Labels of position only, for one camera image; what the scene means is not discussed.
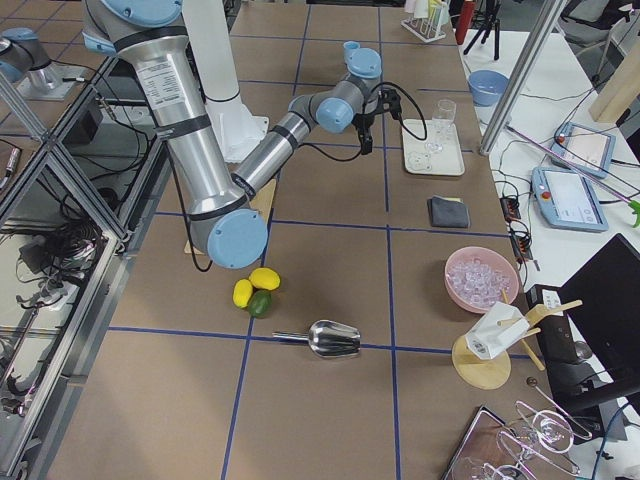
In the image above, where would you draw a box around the pink bowl with ice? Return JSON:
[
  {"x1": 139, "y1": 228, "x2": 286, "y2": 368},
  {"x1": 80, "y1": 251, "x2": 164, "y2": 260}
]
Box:
[{"x1": 444, "y1": 246, "x2": 520, "y2": 314}]

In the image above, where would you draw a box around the green lime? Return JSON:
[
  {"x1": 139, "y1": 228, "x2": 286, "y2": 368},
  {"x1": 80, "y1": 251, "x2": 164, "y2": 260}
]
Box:
[{"x1": 247, "y1": 290, "x2": 272, "y2": 318}]

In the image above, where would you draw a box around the red cylinder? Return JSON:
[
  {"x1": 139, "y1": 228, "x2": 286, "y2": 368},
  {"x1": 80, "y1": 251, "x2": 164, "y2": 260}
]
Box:
[{"x1": 455, "y1": 0, "x2": 476, "y2": 45}]

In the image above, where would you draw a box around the far teach pendant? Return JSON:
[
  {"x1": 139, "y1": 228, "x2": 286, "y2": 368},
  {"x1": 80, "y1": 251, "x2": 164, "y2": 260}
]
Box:
[{"x1": 551, "y1": 122, "x2": 616, "y2": 179}]

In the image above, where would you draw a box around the grey folded cloth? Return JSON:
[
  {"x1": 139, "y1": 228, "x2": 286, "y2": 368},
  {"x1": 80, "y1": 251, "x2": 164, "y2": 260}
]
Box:
[{"x1": 427, "y1": 196, "x2": 470, "y2": 228}]

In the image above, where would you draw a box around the yellow lemon upper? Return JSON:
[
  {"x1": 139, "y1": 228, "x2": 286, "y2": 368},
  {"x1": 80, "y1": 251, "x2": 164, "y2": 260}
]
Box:
[{"x1": 249, "y1": 267, "x2": 281, "y2": 291}]

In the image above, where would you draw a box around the yellow lemon near green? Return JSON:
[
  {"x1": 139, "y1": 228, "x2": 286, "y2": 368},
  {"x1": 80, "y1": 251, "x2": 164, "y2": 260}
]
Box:
[{"x1": 232, "y1": 279, "x2": 254, "y2": 309}]

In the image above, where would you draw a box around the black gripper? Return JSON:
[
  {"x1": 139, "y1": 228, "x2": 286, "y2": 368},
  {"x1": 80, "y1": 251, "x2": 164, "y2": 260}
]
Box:
[{"x1": 353, "y1": 113, "x2": 375, "y2": 154}]

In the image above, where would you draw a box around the cream bear tray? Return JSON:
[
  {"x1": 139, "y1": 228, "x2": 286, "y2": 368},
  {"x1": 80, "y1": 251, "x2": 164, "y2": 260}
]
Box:
[{"x1": 402, "y1": 119, "x2": 465, "y2": 177}]

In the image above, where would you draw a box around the wooden cutting board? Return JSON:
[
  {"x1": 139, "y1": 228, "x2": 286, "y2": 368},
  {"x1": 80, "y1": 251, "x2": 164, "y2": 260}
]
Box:
[{"x1": 187, "y1": 178, "x2": 277, "y2": 241}]

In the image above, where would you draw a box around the black monitor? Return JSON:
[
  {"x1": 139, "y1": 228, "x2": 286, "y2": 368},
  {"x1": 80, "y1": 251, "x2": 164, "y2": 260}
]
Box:
[{"x1": 526, "y1": 233, "x2": 639, "y2": 414}]

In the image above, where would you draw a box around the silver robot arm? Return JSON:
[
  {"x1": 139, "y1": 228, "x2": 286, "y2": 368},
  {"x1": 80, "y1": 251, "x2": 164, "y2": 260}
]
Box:
[
  {"x1": 1, "y1": 27, "x2": 86, "y2": 101},
  {"x1": 83, "y1": 1, "x2": 382, "y2": 269}
]

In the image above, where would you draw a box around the near teach pendant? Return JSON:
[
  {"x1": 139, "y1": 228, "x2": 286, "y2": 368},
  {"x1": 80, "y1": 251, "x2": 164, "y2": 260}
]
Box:
[{"x1": 531, "y1": 167, "x2": 609, "y2": 232}]

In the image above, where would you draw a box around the black tripod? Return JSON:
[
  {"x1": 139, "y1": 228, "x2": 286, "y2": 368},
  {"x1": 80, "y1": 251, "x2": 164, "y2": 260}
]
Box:
[{"x1": 463, "y1": 0, "x2": 501, "y2": 61}]

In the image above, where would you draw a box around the blue bowl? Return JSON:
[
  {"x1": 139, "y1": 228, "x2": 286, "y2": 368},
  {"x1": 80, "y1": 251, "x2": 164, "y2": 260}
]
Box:
[{"x1": 468, "y1": 70, "x2": 509, "y2": 107}]

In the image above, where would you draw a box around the teach pendant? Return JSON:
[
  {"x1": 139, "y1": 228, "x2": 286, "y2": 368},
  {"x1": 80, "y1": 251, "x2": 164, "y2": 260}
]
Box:
[
  {"x1": 551, "y1": 122, "x2": 616, "y2": 179},
  {"x1": 531, "y1": 167, "x2": 609, "y2": 232}
]

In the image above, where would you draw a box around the aluminium frame post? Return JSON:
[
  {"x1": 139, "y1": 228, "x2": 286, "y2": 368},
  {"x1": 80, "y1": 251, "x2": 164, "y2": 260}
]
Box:
[{"x1": 479, "y1": 0, "x2": 566, "y2": 156}]

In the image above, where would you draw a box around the white mug on stand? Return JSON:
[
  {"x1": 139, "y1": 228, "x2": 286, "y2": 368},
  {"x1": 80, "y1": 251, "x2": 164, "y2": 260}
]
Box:
[{"x1": 464, "y1": 302, "x2": 530, "y2": 360}]

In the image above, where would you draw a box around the wooden mug stand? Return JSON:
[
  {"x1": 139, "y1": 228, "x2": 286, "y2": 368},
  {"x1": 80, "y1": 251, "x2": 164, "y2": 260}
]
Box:
[{"x1": 452, "y1": 300, "x2": 583, "y2": 390}]

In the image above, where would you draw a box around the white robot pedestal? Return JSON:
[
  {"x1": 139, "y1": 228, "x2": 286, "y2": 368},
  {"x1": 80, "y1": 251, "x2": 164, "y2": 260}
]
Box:
[{"x1": 182, "y1": 0, "x2": 269, "y2": 163}]

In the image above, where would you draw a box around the light blue cup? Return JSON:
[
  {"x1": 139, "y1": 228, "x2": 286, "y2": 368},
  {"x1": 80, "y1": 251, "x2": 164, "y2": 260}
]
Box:
[{"x1": 343, "y1": 41, "x2": 361, "y2": 62}]

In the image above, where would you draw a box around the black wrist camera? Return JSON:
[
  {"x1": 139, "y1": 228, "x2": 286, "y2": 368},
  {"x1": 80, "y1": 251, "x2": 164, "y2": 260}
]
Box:
[{"x1": 375, "y1": 88, "x2": 402, "y2": 121}]

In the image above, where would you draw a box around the clear glass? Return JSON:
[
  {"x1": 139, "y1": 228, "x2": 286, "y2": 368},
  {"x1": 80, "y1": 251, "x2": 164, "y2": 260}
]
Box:
[{"x1": 426, "y1": 99, "x2": 457, "y2": 154}]

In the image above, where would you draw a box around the white cup rack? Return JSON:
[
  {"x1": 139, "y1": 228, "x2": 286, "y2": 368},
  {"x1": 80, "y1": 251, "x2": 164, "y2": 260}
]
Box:
[{"x1": 401, "y1": 0, "x2": 449, "y2": 43}]

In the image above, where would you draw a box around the metal ice scoop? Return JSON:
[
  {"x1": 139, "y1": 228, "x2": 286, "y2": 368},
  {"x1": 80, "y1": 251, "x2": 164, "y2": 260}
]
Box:
[{"x1": 272, "y1": 319, "x2": 361, "y2": 359}]

